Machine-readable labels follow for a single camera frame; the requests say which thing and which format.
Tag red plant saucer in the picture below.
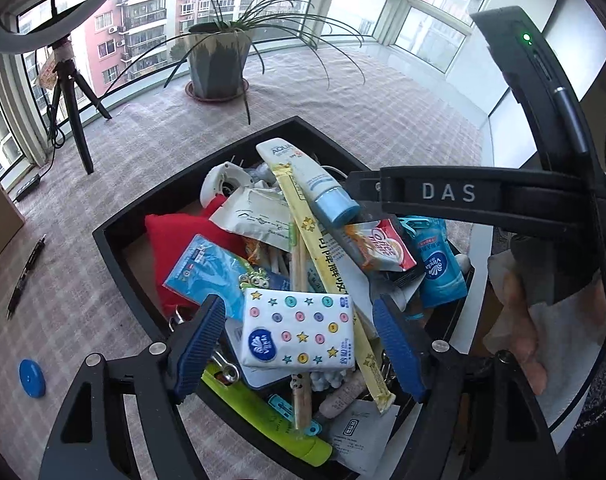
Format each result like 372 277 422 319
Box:
184 77 250 105

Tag blue tissue pack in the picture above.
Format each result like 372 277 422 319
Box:
405 217 470 309

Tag black tripod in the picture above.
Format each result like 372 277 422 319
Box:
46 35 113 175

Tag white tube with blue cap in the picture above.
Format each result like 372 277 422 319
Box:
255 137 361 227

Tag black pen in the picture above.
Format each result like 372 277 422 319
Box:
6 234 46 321

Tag white dotted tissue pack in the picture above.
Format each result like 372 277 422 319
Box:
240 289 358 372

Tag light blue plastic clip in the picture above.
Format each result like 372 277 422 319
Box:
267 392 324 438

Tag ring light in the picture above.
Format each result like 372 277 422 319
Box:
0 0 134 53

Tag white paper sachet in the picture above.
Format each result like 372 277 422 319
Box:
325 400 401 476

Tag long yellow packet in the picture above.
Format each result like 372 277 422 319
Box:
270 162 396 413

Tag turquoise plastic clip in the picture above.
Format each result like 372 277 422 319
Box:
398 216 429 238

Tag black tray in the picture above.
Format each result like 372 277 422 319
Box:
92 116 476 480

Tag bundle of cotton swabs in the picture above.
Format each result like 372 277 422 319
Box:
253 245 291 281

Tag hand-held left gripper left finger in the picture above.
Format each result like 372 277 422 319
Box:
38 294 227 480

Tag pink small tube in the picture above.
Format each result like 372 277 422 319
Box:
318 370 366 418

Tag person's right hand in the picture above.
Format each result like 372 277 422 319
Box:
483 247 606 396

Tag blue round cap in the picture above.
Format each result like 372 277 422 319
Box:
18 358 47 399

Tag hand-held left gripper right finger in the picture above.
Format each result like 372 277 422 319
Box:
372 296 568 480

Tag metal binder clip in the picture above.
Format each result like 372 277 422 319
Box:
210 347 241 386

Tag paper tag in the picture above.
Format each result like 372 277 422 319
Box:
36 50 59 92

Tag blue plastic packet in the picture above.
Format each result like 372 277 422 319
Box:
162 234 264 321

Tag red white coffee sachet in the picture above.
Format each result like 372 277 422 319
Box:
344 219 418 273

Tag green highlighter marker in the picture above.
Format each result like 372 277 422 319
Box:
201 362 334 466

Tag bamboo chopsticks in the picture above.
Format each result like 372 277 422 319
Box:
289 225 316 431

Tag black tripod cable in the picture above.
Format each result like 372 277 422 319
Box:
36 102 69 181

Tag white foil packet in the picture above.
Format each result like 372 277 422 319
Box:
209 185 296 253

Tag white round plastic gadget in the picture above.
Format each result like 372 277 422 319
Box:
200 161 251 208

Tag white packet with black lettering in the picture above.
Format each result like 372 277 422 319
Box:
313 232 379 311

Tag black power strip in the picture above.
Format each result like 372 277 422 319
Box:
13 172 41 203

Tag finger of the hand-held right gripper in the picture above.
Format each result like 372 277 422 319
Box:
347 169 384 211

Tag grey potted grass plant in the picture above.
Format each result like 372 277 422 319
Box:
106 0 369 126

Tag red cloth pouch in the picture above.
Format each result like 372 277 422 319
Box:
144 195 249 316

